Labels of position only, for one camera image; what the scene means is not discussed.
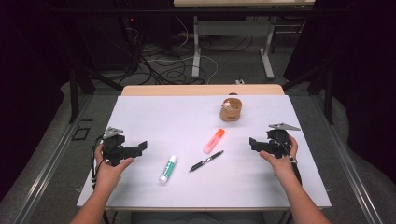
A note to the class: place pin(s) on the light wooden table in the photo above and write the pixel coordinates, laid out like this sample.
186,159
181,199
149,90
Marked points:
186,90

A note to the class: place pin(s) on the small white plug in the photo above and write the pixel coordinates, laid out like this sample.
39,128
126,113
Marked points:
239,82

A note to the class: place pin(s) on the white table board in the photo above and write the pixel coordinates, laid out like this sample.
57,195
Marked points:
186,124

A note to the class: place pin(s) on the metal floor rail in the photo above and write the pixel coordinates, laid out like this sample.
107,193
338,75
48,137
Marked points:
348,168
46,168

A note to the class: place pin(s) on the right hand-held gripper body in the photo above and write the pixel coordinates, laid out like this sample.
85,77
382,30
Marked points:
278,143

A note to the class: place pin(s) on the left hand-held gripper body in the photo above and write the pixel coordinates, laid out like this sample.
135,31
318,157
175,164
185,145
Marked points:
115,148

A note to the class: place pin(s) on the black floor outlet frame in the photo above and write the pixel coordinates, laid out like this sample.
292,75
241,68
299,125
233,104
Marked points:
81,133

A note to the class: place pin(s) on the person's left hand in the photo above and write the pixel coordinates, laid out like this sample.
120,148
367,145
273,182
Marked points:
107,174

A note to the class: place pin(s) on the black metal stand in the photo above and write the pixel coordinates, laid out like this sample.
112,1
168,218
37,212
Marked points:
74,90
327,90

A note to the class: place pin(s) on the black box with red light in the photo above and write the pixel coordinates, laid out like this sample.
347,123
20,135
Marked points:
106,40

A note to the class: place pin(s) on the grey-legged desk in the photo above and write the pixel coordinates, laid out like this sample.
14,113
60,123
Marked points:
233,28

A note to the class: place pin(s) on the person's right hand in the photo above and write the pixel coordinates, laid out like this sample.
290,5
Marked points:
281,168

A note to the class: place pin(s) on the orange highlighter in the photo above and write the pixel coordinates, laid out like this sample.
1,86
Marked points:
214,141

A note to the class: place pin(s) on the black pen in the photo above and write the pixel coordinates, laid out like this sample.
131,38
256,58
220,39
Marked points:
205,161

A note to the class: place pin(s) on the white green glue stick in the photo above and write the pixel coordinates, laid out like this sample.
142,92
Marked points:
168,169

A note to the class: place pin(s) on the small white object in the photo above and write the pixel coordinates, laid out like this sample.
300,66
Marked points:
227,105

